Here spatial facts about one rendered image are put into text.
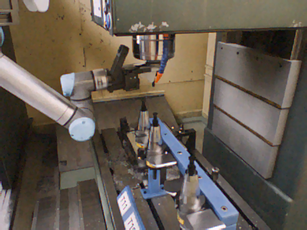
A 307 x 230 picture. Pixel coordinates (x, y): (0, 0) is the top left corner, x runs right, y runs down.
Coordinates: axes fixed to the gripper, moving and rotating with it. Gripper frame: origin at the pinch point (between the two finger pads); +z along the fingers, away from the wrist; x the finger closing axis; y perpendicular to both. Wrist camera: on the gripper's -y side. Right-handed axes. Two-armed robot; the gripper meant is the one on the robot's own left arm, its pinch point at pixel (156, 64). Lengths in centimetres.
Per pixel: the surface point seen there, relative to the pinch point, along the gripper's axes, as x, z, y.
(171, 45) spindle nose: 7.1, 3.2, -7.9
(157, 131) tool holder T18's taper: 32.2, -14.3, 9.3
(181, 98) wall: -96, 63, 60
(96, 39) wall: -101, -3, 2
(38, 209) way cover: -16, -57, 64
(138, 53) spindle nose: 3.5, -8.0, -5.9
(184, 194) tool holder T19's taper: 53, -18, 13
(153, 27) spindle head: 31.7, -13.8, -17.6
